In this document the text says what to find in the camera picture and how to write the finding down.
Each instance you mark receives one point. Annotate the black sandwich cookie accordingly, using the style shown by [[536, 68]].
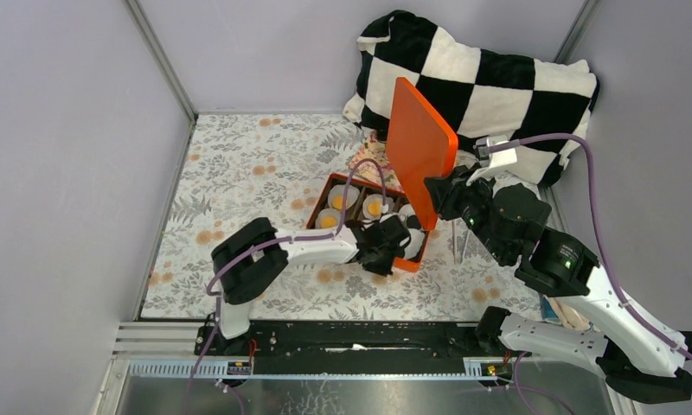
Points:
[[413, 222]]

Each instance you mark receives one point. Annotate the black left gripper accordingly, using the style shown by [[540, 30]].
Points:
[[383, 268]]

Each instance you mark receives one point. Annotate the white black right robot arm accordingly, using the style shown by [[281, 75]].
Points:
[[634, 353]]

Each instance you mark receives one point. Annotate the black white checkered pillow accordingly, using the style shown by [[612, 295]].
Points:
[[478, 92]]

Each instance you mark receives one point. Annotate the blue cream patterned cloth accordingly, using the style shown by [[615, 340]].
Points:
[[559, 313]]

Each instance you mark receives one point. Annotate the round tan biscuit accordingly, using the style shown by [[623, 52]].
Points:
[[328, 221], [374, 208], [339, 202]]

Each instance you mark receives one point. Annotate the white paper cupcake liner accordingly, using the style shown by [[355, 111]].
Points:
[[387, 204], [414, 247], [327, 211], [406, 210], [348, 191]]

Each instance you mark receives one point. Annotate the floral table mat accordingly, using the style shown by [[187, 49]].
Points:
[[241, 167]]

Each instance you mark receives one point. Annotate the floral cookie tray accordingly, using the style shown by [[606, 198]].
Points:
[[370, 162]]

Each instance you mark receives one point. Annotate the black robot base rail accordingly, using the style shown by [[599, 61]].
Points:
[[357, 348]]

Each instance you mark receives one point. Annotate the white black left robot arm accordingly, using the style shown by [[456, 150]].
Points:
[[247, 263]]

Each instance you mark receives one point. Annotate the orange compartment cookie box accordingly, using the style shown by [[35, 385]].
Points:
[[361, 200]]

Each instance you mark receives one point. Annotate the orange box lid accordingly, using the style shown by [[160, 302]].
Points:
[[420, 144]]

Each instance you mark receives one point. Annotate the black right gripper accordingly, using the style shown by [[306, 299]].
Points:
[[446, 191]]

